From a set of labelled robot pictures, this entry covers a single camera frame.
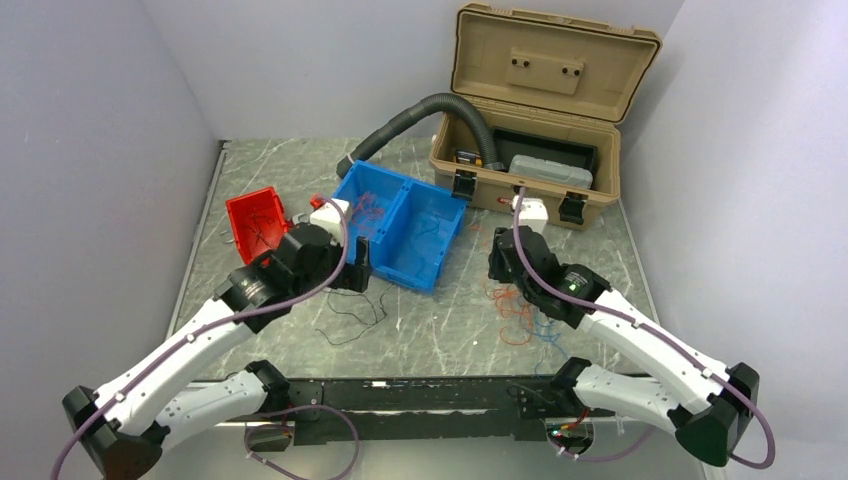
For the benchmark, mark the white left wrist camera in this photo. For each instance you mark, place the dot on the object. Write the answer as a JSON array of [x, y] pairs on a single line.
[[327, 217]]

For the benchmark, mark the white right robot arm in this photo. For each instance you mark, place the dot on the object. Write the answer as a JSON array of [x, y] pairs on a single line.
[[709, 407]]

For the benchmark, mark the red plastic bin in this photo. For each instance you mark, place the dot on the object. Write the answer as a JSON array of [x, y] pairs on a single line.
[[258, 222]]

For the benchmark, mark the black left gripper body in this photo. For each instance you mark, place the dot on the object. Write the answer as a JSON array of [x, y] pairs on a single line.
[[328, 269]]

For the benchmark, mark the black tray in toolbox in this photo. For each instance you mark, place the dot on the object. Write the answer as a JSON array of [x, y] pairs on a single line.
[[510, 143]]

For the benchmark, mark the blue two-compartment plastic bin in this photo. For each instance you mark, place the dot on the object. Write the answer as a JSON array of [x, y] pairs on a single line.
[[410, 224]]

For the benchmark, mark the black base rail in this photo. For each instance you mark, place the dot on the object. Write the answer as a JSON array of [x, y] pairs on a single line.
[[420, 408]]

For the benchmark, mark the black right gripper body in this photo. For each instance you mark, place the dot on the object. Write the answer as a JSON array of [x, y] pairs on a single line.
[[499, 269]]

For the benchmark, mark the grey plastic organizer case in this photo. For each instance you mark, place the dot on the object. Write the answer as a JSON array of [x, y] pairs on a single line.
[[541, 169]]

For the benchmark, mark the tan plastic toolbox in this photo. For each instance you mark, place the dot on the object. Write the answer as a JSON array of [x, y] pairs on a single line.
[[544, 74]]

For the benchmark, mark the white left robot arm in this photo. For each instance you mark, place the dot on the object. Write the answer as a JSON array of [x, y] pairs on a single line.
[[127, 424]]

